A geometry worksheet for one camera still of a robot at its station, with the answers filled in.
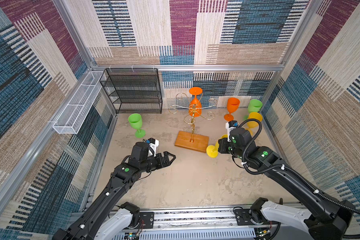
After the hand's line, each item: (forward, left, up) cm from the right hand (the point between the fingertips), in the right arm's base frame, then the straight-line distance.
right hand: (219, 143), depth 74 cm
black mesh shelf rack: (+51, +52, -5) cm, 73 cm away
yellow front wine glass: (+20, -26, -11) cm, 35 cm away
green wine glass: (+22, +46, -8) cm, 52 cm away
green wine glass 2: (+34, -31, -8) cm, 47 cm away
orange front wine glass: (+36, -17, -10) cm, 41 cm away
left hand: (-5, +24, -4) cm, 25 cm away
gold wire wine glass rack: (+16, +11, -21) cm, 29 cm away
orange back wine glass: (+17, +11, +10) cm, 22 cm away
